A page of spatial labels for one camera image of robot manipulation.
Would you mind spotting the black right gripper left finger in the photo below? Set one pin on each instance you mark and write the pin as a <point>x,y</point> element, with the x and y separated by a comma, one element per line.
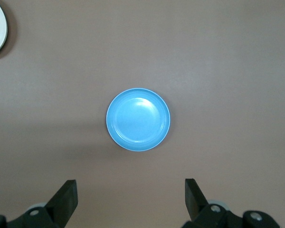
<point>64,202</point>

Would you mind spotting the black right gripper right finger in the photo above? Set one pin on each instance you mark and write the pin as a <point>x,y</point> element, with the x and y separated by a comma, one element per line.
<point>192,197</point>

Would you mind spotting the blue plate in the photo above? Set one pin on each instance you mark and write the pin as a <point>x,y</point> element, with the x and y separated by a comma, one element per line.
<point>137,120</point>

